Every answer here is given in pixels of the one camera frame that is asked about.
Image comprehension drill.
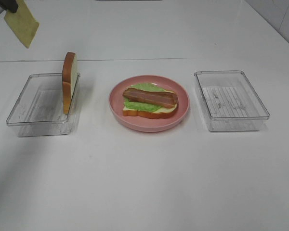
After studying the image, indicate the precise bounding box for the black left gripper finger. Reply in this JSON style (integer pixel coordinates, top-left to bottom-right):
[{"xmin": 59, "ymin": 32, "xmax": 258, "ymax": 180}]
[{"xmin": 0, "ymin": 0, "xmax": 17, "ymax": 13}]

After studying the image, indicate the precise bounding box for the bread slice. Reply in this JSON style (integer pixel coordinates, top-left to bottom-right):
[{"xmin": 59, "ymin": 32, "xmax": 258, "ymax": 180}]
[
  {"xmin": 62, "ymin": 52, "xmax": 78, "ymax": 115},
  {"xmin": 123, "ymin": 89, "xmax": 179, "ymax": 119}
]

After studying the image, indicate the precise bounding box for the pink round plate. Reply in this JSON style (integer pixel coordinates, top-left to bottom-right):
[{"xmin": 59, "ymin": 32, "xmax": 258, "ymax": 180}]
[{"xmin": 108, "ymin": 75, "xmax": 190, "ymax": 132}]

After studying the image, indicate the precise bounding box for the bacon strip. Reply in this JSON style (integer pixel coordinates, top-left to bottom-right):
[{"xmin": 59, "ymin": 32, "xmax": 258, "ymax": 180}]
[{"xmin": 122, "ymin": 88, "xmax": 178, "ymax": 108}]

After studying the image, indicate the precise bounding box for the clear right plastic container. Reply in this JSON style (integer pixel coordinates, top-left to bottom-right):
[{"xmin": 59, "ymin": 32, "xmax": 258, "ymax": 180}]
[{"xmin": 194, "ymin": 70, "xmax": 270, "ymax": 132}]

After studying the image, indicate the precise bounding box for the yellow cheese slice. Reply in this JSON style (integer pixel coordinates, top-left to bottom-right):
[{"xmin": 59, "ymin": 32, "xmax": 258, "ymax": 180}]
[{"xmin": 4, "ymin": 0, "xmax": 39, "ymax": 48}]

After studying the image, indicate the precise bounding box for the clear plastic container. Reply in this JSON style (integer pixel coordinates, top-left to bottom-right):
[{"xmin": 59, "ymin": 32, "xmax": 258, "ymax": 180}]
[
  {"xmin": 6, "ymin": 73, "xmax": 81, "ymax": 137},
  {"xmin": 194, "ymin": 70, "xmax": 270, "ymax": 132}
]

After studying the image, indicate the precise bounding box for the green lettuce leaf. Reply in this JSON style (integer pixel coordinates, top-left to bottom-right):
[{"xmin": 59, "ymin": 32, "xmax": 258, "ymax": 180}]
[{"xmin": 124, "ymin": 82, "xmax": 166, "ymax": 112}]

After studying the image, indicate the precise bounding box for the clear left plastic container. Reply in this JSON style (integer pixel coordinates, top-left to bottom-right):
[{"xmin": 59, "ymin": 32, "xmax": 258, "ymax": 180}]
[{"xmin": 6, "ymin": 73, "xmax": 81, "ymax": 137}]

